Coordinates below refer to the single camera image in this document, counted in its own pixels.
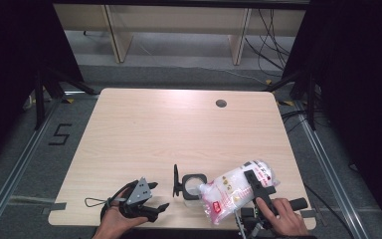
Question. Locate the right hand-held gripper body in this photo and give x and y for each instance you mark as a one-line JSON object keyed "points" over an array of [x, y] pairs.
{"points": [[248, 214]]}

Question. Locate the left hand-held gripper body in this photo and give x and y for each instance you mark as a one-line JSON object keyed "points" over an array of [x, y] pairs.
{"points": [[141, 192]]}

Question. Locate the red and white plastic bag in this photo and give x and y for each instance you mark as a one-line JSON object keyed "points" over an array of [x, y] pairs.
{"points": [[229, 192]]}

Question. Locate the clear jar with black lid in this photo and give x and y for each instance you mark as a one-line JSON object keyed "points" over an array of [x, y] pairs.
{"points": [[185, 191]]}

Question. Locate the person's left hand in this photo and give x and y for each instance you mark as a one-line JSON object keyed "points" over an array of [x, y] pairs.
{"points": [[114, 224]]}

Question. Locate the person's right hand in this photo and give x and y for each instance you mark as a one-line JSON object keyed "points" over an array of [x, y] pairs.
{"points": [[288, 222]]}

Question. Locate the grey tape strip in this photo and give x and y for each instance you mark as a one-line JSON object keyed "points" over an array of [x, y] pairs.
{"points": [[56, 206], [309, 214]]}

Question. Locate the yellow and black tape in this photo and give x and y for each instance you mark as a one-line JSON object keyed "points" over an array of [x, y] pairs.
{"points": [[268, 81], [68, 100], [286, 103]]}

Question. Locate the grey table grommet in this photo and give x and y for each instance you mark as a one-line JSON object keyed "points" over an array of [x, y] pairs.
{"points": [[221, 103]]}

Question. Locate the black stand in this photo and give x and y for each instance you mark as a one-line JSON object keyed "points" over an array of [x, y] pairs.
{"points": [[39, 99], [311, 106]]}

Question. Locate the beige floor strip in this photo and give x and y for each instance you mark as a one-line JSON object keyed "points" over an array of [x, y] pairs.
{"points": [[13, 199]]}

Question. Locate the black curtain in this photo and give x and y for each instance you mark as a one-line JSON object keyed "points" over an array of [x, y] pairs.
{"points": [[6, 66], [361, 99]]}

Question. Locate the long aluminium rail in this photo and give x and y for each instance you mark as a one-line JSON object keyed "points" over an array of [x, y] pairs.
{"points": [[20, 166], [328, 172]]}

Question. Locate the short aluminium rail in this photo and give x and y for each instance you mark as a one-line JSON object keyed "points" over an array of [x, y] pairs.
{"points": [[76, 92]]}

